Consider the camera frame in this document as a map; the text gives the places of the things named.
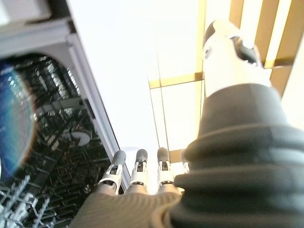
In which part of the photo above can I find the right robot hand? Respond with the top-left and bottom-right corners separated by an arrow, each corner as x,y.
69,19 -> 304,228

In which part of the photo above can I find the grey dishwasher tub frame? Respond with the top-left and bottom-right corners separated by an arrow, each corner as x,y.
0,18 -> 124,191

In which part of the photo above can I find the black wire dishwasher rack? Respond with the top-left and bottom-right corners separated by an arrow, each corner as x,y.
0,54 -> 114,228

